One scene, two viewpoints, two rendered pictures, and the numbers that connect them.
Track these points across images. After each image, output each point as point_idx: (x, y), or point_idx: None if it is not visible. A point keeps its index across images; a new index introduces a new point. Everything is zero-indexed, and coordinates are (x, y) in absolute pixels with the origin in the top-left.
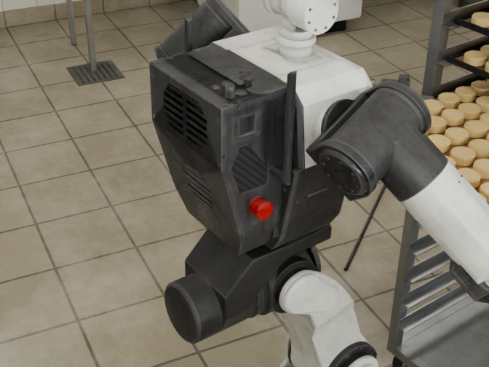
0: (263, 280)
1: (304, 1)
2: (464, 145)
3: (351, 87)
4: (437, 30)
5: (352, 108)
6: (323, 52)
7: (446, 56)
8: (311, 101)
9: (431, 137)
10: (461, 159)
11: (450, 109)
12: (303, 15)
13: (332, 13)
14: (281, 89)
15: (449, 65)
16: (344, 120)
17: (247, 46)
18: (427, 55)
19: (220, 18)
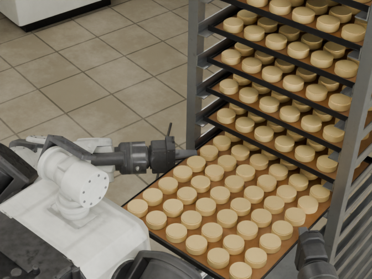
0: None
1: (77, 185)
2: (227, 203)
3: (130, 247)
4: (192, 99)
5: (133, 274)
6: (100, 207)
7: (202, 115)
8: (97, 275)
9: (200, 202)
10: (226, 223)
11: (211, 165)
12: (77, 197)
13: (104, 185)
14: (67, 272)
15: (206, 124)
16: None
17: (30, 208)
18: (186, 117)
19: (0, 170)
